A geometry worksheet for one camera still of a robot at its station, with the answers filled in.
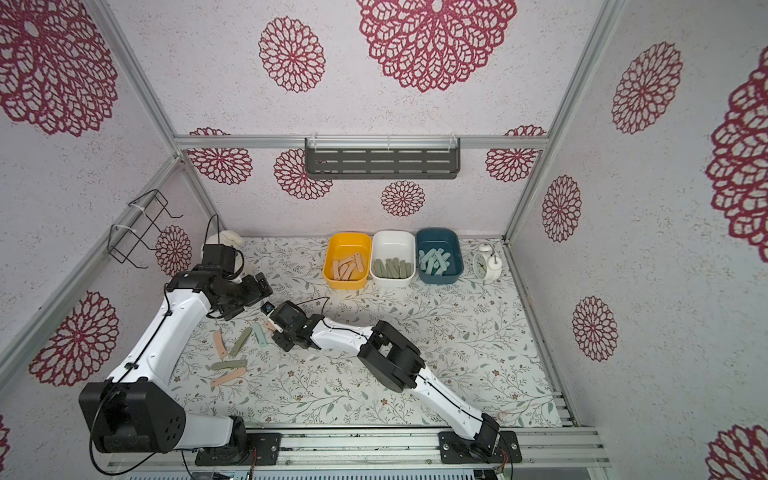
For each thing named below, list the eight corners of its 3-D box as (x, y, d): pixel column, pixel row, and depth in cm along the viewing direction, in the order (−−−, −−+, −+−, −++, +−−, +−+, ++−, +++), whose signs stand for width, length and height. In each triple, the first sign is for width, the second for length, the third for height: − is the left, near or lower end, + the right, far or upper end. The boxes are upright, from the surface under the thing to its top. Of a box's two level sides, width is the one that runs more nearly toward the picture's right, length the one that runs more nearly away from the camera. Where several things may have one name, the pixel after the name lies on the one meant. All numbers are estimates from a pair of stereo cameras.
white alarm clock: (482, 288, 108) (492, 266, 98) (470, 267, 114) (478, 245, 104) (493, 285, 109) (504, 264, 99) (480, 265, 115) (489, 243, 105)
